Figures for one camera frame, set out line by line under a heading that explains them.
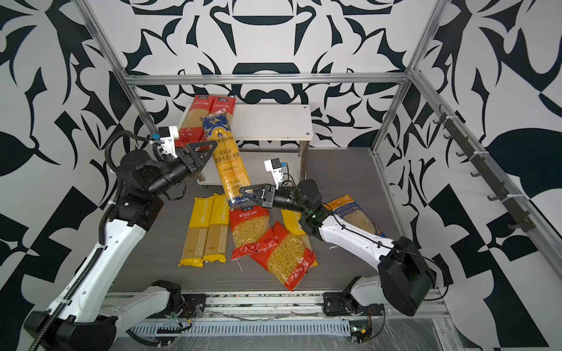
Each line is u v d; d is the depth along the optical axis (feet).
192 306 2.42
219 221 3.02
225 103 2.79
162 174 1.74
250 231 2.85
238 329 2.12
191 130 2.48
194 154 1.78
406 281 1.37
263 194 2.01
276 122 2.74
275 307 2.44
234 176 2.08
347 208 3.00
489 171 1.80
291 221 3.04
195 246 2.81
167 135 1.85
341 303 2.44
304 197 1.81
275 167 2.08
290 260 2.61
